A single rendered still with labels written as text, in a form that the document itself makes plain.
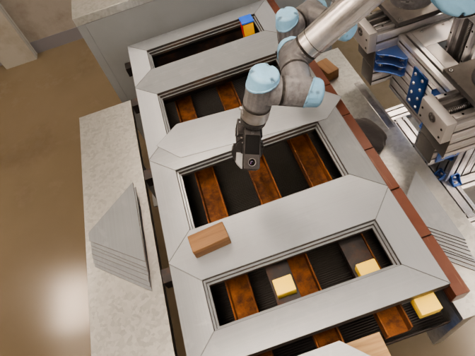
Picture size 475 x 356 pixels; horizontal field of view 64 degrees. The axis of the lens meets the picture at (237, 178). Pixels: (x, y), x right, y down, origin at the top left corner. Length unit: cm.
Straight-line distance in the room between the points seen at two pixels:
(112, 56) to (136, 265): 119
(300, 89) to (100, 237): 91
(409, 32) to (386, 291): 99
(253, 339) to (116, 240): 61
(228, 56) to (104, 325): 121
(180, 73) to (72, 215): 131
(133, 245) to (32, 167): 186
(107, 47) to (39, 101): 162
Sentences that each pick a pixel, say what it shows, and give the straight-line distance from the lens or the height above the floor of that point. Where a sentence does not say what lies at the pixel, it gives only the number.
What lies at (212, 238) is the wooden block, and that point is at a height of 90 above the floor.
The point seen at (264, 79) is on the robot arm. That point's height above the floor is 134.
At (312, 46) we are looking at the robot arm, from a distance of 103.
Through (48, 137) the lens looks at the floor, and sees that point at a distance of 328.
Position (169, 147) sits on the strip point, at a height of 85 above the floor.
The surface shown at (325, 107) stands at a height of 85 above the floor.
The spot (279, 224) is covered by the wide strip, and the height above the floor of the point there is 85.
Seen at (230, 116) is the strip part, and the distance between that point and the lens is 154.
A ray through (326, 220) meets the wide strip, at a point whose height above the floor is 85.
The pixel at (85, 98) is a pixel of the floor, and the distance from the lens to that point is 341.
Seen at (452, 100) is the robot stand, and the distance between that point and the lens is 140.
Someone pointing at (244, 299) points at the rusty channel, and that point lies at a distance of 133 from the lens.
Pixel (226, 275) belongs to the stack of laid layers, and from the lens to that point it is 121.
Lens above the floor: 194
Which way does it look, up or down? 54 degrees down
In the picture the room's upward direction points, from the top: 18 degrees counter-clockwise
